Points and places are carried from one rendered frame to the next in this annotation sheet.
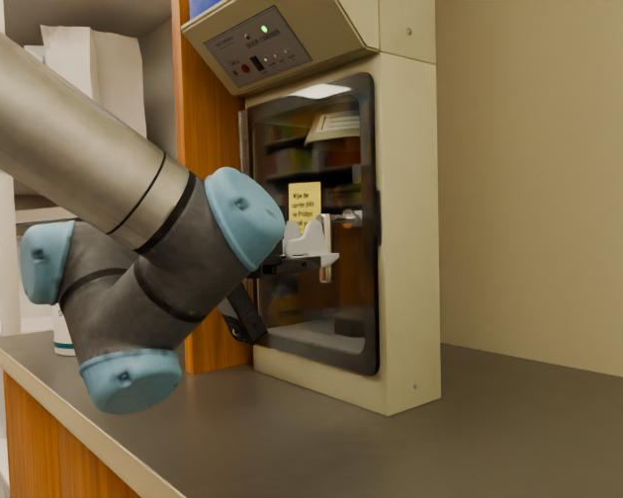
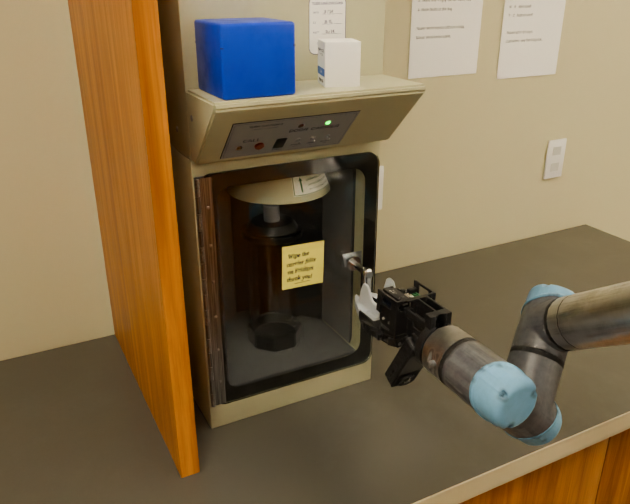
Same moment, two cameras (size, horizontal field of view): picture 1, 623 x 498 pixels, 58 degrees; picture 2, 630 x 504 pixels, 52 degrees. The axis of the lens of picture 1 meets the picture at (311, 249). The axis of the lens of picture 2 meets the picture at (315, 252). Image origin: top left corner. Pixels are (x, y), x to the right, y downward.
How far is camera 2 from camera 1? 1.22 m
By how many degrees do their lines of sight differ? 78
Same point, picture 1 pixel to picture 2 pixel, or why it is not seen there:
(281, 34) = (338, 127)
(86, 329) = (546, 409)
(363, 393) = (350, 376)
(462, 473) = not seen: hidden behind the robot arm
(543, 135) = not seen: hidden behind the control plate
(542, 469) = not seen: hidden behind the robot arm
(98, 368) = (557, 420)
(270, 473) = (453, 437)
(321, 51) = (354, 139)
